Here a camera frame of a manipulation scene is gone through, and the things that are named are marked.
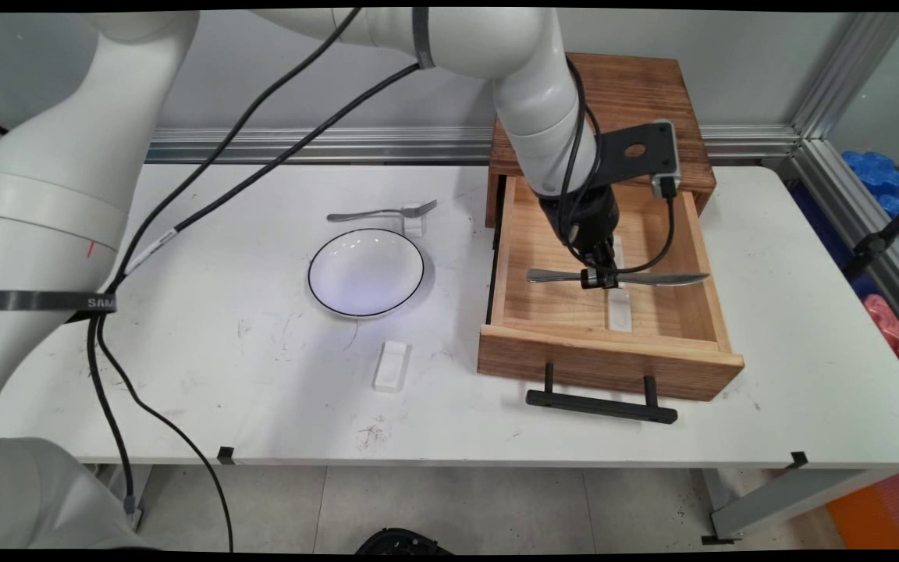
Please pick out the light wooden drawer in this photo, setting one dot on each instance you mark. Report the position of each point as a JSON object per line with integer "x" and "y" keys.
{"x": 543, "y": 304}

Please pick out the red plastic bag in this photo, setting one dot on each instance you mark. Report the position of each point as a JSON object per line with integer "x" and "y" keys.
{"x": 886, "y": 320}

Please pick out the blue plastic bags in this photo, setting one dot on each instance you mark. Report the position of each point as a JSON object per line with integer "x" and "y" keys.
{"x": 879, "y": 176}

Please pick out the silver fork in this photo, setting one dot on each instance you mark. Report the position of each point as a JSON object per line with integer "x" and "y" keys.
{"x": 364, "y": 214}

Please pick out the grey metal table leg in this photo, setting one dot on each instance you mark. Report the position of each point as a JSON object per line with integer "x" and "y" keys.
{"x": 793, "y": 499}
{"x": 141, "y": 488}

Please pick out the black round object on floor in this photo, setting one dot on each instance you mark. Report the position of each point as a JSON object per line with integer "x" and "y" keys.
{"x": 403, "y": 542}

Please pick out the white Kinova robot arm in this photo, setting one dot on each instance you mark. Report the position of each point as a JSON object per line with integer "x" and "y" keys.
{"x": 535, "y": 101}

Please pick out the black table edge clip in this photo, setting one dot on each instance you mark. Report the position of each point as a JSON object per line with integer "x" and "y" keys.
{"x": 225, "y": 455}
{"x": 797, "y": 460}

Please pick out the short white ceramic cutlery rest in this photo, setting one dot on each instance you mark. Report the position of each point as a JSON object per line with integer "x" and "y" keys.
{"x": 620, "y": 311}

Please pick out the wrist camera with black bracket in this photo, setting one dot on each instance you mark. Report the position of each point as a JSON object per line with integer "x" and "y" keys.
{"x": 652, "y": 152}

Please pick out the slanted aluminium frame rail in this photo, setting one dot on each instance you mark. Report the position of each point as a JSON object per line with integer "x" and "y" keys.
{"x": 863, "y": 226}

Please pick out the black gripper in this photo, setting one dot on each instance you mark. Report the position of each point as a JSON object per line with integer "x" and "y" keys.
{"x": 578, "y": 215}

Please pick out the orange box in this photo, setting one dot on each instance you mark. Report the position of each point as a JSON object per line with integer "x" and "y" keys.
{"x": 886, "y": 511}

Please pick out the white plate with black rim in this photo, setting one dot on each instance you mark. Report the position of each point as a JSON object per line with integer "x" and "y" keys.
{"x": 366, "y": 273}

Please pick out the upright aluminium frame post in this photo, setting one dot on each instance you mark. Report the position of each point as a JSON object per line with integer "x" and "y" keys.
{"x": 851, "y": 78}

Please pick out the silver table knife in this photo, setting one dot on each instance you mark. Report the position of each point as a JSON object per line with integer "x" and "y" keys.
{"x": 660, "y": 279}

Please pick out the black tripod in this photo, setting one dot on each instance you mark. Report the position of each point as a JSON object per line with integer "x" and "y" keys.
{"x": 875, "y": 243}

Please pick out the white ceramic fork rest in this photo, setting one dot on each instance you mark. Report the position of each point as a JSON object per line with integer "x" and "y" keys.
{"x": 413, "y": 226}

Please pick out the white ceramic knife rest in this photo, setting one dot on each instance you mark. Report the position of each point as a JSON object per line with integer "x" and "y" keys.
{"x": 390, "y": 367}

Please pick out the horizontal aluminium frame rail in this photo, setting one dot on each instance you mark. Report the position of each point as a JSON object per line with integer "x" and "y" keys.
{"x": 301, "y": 144}

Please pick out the dark wooden cabinet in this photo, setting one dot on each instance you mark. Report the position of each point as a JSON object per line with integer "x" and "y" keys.
{"x": 660, "y": 86}

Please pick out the long white ceramic cutlery rest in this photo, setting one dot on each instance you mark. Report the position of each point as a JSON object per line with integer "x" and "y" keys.
{"x": 620, "y": 254}

